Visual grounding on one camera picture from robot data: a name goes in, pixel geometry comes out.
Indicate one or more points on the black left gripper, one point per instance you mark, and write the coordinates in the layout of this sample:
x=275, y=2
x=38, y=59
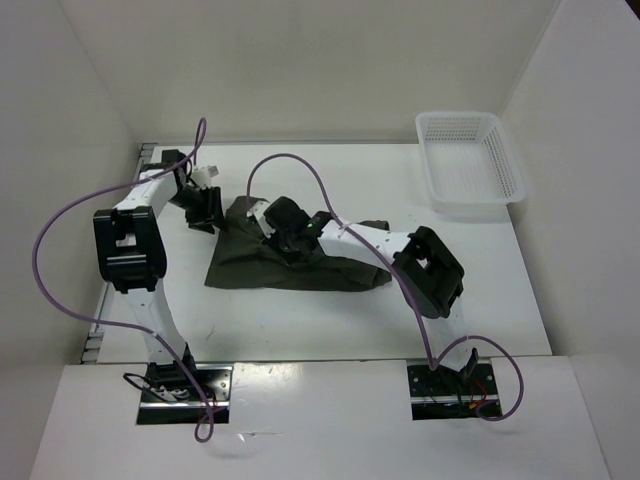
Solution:
x=211, y=214

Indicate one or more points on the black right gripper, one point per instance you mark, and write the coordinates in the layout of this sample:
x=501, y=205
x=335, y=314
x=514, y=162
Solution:
x=291, y=257

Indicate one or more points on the olive green shorts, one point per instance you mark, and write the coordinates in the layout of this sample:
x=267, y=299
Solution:
x=242, y=261

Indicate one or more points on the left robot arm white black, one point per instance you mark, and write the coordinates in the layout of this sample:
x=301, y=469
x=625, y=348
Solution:
x=132, y=258

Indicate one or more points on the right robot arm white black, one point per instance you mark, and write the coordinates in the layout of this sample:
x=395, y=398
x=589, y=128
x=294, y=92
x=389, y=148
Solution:
x=429, y=275

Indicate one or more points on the white perforated plastic basket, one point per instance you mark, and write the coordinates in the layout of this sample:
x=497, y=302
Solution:
x=469, y=163

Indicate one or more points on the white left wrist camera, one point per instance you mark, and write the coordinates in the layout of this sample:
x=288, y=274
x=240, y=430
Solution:
x=202, y=176

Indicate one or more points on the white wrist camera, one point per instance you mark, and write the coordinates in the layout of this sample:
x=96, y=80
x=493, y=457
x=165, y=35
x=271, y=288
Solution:
x=257, y=214
x=202, y=176

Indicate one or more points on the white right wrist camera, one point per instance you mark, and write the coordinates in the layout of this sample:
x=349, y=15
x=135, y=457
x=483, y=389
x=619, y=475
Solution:
x=257, y=214

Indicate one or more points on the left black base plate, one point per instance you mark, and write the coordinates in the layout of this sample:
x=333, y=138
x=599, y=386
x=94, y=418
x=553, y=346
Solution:
x=172, y=400

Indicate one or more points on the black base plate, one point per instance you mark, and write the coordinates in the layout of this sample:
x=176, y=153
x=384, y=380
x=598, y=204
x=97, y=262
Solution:
x=441, y=394
x=172, y=400

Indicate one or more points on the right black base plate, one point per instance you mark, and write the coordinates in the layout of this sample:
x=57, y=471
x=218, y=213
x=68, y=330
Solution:
x=441, y=394

